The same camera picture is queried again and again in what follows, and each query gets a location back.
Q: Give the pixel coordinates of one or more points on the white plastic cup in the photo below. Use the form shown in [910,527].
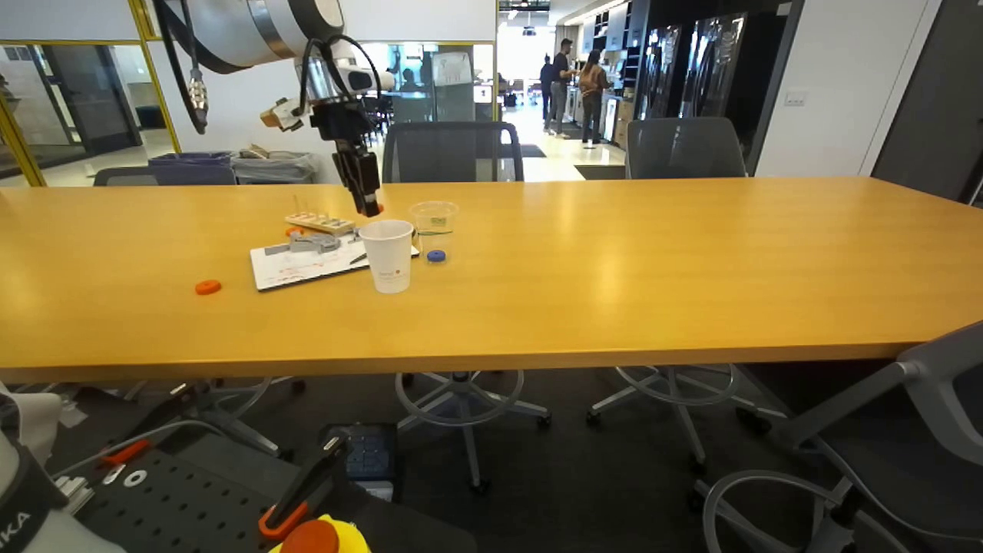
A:
[387,250]

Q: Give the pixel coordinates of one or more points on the dark office chair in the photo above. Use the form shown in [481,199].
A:
[453,150]
[682,147]

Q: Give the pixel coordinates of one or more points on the white board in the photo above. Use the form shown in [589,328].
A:
[293,267]

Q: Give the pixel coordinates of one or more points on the dark office chair right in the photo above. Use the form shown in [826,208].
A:
[682,147]

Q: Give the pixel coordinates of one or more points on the grey foreground office chair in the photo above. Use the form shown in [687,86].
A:
[904,441]

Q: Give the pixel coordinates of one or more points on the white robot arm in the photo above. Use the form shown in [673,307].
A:
[340,86]

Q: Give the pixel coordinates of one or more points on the clear plastic cup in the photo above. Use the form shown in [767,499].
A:
[435,217]

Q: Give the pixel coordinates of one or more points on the orange handled tool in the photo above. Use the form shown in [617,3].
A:
[306,492]

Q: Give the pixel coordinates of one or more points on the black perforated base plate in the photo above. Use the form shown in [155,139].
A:
[195,503]

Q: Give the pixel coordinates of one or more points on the grey office chair base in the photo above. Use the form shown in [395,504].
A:
[456,400]

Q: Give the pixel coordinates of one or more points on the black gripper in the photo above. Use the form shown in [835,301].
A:
[347,127]

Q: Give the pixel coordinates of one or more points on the yellow emergency stop button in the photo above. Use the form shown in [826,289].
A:
[323,534]

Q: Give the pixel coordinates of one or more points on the dark office chair left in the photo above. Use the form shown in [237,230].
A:
[453,150]

